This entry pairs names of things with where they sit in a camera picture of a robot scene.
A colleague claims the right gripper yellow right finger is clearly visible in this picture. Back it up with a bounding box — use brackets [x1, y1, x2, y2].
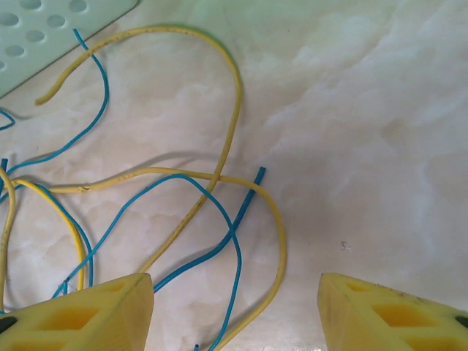
[316, 272, 468, 351]

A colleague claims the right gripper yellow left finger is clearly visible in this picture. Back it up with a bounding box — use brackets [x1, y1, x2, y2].
[0, 272, 155, 351]

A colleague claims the blue thin cable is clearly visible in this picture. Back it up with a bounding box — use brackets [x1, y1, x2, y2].
[152, 166, 267, 293]
[32, 182, 95, 290]
[50, 173, 244, 351]
[0, 28, 110, 202]

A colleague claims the bright yellow thin cable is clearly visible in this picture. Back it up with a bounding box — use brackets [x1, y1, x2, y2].
[0, 170, 86, 312]

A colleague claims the dark green thin cable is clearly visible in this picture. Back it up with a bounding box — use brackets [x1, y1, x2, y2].
[0, 111, 16, 132]

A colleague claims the pale green plastic basket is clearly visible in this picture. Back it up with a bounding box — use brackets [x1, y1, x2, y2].
[0, 0, 140, 99]

